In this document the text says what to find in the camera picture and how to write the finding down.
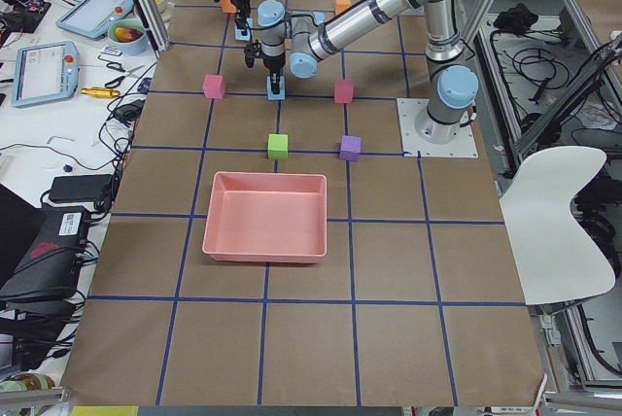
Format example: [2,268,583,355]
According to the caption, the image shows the light blue block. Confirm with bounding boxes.
[234,17,253,42]
[266,76,286,101]

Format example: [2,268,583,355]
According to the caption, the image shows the orange block right front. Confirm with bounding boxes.
[220,0,237,14]

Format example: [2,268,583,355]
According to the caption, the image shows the orange block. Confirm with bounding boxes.
[220,0,237,14]
[334,0,352,15]

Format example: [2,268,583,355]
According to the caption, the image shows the pink block left front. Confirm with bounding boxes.
[202,74,226,99]

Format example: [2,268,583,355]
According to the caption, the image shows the pink block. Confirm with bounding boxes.
[202,74,226,99]
[333,79,354,104]

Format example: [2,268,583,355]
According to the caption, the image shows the green block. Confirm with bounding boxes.
[267,133,289,160]

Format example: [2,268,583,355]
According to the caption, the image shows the pink block left rear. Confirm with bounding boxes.
[333,79,354,104]

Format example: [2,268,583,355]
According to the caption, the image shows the purple block left side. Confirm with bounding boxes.
[339,135,362,161]

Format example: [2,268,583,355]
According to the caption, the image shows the orange block right rear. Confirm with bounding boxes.
[334,0,352,15]

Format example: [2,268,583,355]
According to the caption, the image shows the green bowl with fruit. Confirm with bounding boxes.
[108,18,148,55]

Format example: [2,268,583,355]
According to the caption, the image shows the black scissors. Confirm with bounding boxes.
[104,61,142,88]

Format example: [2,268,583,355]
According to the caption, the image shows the pink tray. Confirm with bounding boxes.
[202,171,328,263]

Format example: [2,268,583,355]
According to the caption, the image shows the blue teach pendant far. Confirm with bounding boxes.
[55,0,134,39]

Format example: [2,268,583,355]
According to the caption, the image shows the blue teach pendant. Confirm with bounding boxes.
[55,0,134,39]
[11,41,80,108]

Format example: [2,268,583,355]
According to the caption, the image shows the brass cylinder tool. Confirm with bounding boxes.
[81,87,121,99]

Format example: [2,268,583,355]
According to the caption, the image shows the blue teach pendant near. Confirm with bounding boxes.
[11,41,80,108]

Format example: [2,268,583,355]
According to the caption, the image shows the black power adapter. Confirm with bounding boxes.
[49,174,112,203]

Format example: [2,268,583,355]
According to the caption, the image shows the black computer box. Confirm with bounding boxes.
[1,204,91,303]

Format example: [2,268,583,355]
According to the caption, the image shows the white chair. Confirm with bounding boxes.
[500,146,615,305]

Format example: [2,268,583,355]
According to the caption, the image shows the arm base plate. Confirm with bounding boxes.
[397,98,478,158]

